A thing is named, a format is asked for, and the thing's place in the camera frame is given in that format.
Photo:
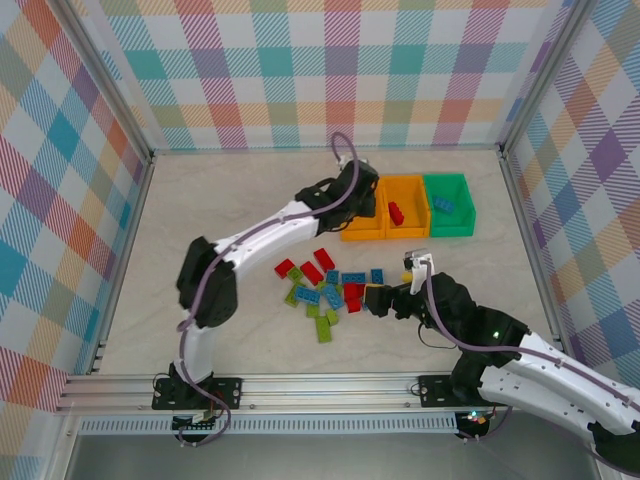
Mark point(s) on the green plastic bin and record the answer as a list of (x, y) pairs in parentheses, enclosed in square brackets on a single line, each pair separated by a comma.
[(452, 227)]

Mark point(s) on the blue flat lego plate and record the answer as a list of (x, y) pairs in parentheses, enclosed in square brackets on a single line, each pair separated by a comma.
[(443, 205)]

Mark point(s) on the aluminium frame post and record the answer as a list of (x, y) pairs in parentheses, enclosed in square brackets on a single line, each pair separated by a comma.
[(542, 75), (107, 80)]

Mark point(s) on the orange plastic bin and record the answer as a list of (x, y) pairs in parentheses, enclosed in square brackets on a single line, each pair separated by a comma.
[(362, 231), (410, 197)]

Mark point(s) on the small circuit board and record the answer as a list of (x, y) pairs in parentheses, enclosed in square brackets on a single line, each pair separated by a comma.
[(197, 421), (477, 417)]

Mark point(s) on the aluminium frame rail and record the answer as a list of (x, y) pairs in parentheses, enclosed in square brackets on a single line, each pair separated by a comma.
[(250, 149), (122, 260), (532, 250)]

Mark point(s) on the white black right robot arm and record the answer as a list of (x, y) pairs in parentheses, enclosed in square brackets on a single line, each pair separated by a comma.
[(530, 400)]

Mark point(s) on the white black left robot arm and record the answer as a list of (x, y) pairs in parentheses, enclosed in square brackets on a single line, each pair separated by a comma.
[(270, 237)]

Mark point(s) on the small blue lego brick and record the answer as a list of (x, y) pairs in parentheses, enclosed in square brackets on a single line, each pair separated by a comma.
[(377, 276), (332, 277)]

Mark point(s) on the long green lego brick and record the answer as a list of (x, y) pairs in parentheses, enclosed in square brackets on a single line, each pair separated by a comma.
[(323, 330)]

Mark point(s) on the red lego brick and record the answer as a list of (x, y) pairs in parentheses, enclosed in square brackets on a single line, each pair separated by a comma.
[(354, 291), (397, 215), (285, 268), (353, 305), (311, 273), (324, 259)]

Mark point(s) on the wide aluminium base rail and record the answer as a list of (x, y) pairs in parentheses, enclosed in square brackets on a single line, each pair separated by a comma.
[(325, 392)]

